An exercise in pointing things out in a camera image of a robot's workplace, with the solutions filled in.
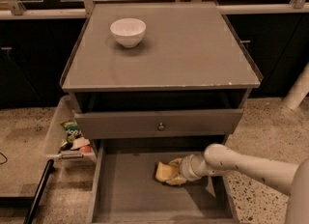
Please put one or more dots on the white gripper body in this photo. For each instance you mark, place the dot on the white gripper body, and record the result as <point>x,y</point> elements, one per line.
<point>186,169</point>

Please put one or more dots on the yellow sponge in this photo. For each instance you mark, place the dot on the yellow sponge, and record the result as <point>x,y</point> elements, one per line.
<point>165,172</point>

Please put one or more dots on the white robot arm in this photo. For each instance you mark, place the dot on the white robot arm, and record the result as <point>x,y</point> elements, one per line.
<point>287,178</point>

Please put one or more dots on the round metal drawer knob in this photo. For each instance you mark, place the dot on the round metal drawer knob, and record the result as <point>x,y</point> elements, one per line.
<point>161,127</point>

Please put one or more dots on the top grey drawer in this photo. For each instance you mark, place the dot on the top grey drawer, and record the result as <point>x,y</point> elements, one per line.
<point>112,125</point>

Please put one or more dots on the open middle grey drawer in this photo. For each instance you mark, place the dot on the open middle grey drawer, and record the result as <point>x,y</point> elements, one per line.
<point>125,190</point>

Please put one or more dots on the grey drawer cabinet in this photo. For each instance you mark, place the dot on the grey drawer cabinet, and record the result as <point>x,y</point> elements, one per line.
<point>189,59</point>

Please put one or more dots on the white and red packet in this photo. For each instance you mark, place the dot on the white and red packet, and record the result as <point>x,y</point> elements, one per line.
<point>80,144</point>

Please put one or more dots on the green chip bag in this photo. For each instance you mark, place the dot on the green chip bag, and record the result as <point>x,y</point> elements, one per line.
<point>72,130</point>

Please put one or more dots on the clear plastic storage bin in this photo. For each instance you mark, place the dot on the clear plastic storage bin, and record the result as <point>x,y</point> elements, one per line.
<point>56,135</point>

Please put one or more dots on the black pole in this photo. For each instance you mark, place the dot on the black pole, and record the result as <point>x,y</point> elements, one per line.
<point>48,169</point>

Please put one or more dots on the white ceramic bowl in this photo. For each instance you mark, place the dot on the white ceramic bowl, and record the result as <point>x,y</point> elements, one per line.
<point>128,32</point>

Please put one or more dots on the white post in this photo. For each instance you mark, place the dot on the white post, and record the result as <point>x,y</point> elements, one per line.
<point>299,90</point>

